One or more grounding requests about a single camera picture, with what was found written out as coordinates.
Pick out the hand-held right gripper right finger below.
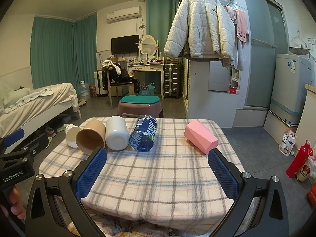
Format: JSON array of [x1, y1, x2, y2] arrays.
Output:
[[207, 149, 289, 237]]

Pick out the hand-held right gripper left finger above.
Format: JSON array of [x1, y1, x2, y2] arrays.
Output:
[[25, 147, 109, 237]]

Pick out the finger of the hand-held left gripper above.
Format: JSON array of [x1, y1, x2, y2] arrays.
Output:
[[24, 133, 49, 154], [0, 128, 25, 154]]

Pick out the small white cup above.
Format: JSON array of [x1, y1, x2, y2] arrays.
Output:
[[65, 125, 82, 149]]

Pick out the brown cup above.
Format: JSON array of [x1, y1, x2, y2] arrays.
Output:
[[75, 119, 107, 156]]

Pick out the pink faceted cup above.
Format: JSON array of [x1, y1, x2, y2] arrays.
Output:
[[184, 119, 219, 155]]

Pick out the large white cup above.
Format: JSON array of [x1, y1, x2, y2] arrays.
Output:
[[105, 116, 130, 151]]

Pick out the person's left hand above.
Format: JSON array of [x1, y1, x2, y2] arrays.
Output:
[[1, 186, 26, 220]]

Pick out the grey sneaker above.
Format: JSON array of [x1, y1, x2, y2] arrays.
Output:
[[44, 126, 58, 138]]

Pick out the green shoe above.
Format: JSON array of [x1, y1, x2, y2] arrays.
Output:
[[56, 123, 71, 133]]

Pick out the bed with white sheet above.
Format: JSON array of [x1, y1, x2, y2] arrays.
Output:
[[0, 80, 82, 139]]

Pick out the printed blanket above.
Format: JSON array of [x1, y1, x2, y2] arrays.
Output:
[[4, 88, 54, 112]]

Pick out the plaid tablecloth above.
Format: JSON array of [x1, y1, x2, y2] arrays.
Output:
[[39, 117, 244, 229]]

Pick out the blue water bottle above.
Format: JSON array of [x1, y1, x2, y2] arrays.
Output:
[[129, 114, 159, 152]]

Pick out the large water jug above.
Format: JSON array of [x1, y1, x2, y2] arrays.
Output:
[[77, 81, 91, 101]]

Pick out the white plastic packet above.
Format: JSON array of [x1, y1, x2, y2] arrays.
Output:
[[278, 128, 298, 156]]

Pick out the white leaning board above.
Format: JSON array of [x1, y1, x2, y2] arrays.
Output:
[[263, 110, 301, 145]]

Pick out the red bottle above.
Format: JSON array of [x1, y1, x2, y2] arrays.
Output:
[[286, 140, 313, 179]]

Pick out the brown stool teal cushion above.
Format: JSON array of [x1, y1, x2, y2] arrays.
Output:
[[117, 98, 164, 119]]

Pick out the cartoon print mug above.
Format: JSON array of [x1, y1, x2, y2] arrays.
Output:
[[296, 156, 316, 182]]

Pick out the white wardrobe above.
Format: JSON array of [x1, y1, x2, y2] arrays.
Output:
[[182, 0, 248, 127]]

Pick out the green stool cushion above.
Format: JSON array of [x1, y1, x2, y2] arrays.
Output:
[[120, 95, 161, 106]]

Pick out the green curtain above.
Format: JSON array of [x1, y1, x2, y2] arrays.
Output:
[[30, 15, 74, 90], [72, 13, 98, 99], [145, 0, 182, 60]]

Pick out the wooden chair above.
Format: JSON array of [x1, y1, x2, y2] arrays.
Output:
[[107, 65, 135, 111]]

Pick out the orange bag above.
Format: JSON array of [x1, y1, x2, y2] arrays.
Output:
[[307, 180, 316, 207]]

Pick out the teal laundry basket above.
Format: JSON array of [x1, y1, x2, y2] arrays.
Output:
[[136, 82, 156, 97]]

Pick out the black jacket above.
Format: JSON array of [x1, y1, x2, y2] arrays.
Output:
[[102, 62, 141, 95]]

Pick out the silver suitcase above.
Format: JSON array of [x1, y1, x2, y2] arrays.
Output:
[[163, 63, 183, 99]]

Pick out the washing machine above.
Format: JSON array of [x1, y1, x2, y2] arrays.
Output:
[[269, 46, 313, 125]]

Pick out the grey hanging garment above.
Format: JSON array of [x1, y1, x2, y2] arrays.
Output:
[[222, 38, 248, 71]]

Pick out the white dressing table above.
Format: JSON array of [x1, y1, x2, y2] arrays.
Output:
[[127, 59, 166, 100]]

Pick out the glass sliding door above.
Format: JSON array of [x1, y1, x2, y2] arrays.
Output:
[[240, 0, 290, 109]]

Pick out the black television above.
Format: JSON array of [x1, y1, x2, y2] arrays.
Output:
[[111, 35, 140, 55]]

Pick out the oval white mirror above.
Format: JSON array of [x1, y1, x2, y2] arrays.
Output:
[[140, 34, 159, 58]]

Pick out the pink towel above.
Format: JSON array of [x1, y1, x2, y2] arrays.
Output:
[[233, 8, 250, 43]]

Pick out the white puffer jacket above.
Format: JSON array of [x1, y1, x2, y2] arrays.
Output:
[[163, 0, 238, 63]]

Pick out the white air conditioner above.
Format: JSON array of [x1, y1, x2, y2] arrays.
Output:
[[106, 6, 143, 25]]

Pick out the wire clothes hanger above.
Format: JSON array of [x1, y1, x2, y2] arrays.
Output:
[[291, 30, 309, 49]]

